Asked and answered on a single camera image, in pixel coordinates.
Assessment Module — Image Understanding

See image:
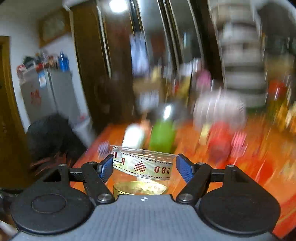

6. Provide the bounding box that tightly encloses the clear plastic bag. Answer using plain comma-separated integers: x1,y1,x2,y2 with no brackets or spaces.
193,90,247,131

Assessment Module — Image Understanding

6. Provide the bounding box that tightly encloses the grey refrigerator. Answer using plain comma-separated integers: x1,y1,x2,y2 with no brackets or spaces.
20,68,80,125

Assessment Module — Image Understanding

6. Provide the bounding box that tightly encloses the blue bottle on refrigerator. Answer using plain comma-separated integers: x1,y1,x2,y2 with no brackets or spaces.
58,51,70,72

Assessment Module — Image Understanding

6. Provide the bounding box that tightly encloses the red jar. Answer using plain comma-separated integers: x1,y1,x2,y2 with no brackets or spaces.
208,121,233,162

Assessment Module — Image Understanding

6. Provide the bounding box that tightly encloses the dark wooden cabinet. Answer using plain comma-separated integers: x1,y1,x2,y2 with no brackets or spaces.
70,1,137,133

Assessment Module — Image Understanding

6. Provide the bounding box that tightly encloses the white bottle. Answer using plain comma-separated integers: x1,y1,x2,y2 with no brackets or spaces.
121,123,145,149

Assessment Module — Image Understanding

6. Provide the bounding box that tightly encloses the framed wall picture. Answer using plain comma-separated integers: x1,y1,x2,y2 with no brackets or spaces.
38,8,71,48

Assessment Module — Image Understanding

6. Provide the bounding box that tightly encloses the clear plastic cup with ribbon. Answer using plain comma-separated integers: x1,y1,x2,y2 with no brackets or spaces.
112,146,177,198

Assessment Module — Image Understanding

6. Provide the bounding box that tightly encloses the green bottle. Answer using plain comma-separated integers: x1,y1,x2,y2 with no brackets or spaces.
149,104,176,153

